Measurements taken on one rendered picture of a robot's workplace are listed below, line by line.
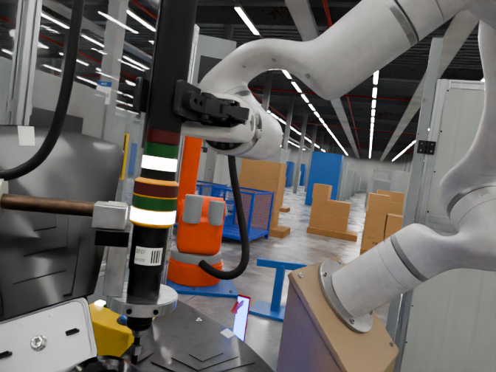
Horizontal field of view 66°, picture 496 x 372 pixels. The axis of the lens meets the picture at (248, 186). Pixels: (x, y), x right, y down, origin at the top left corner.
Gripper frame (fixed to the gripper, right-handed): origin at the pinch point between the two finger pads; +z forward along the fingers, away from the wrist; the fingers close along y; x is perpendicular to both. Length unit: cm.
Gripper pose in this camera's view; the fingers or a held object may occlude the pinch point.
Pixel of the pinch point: (167, 99)
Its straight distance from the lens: 39.7
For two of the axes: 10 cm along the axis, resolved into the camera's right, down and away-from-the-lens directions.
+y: -9.4, -1.5, 3.2
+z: -3.2, 0.0, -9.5
